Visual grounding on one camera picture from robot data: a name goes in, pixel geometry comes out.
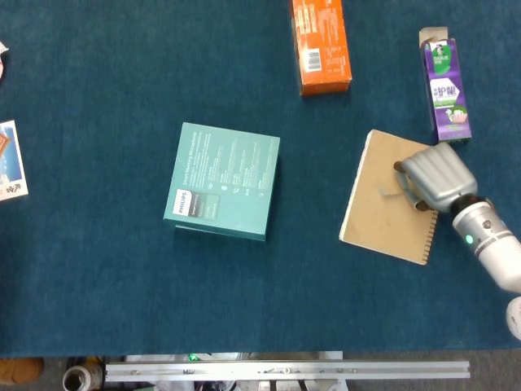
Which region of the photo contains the brown spiral notebook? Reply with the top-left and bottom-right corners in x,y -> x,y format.
339,129 -> 440,266

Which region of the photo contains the green Philips box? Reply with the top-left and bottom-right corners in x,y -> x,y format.
163,121 -> 282,242

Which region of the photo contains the orange cardboard box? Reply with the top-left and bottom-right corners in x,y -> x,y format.
289,0 -> 352,97

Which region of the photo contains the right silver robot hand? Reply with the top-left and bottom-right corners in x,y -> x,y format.
393,142 -> 478,213

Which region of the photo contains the purple cardboard box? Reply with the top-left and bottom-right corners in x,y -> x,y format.
418,26 -> 473,143

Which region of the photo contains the brown rounded object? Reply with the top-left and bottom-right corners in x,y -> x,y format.
0,358 -> 45,384

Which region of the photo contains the aluminium profile rail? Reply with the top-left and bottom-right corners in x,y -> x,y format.
104,360 -> 471,383

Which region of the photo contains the blue felt table cover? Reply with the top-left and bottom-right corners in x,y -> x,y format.
0,0 -> 521,359

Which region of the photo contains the grey tape roll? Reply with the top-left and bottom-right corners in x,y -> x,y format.
62,365 -> 103,391

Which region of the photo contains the blue white printed card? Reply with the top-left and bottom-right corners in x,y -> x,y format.
0,120 -> 29,202

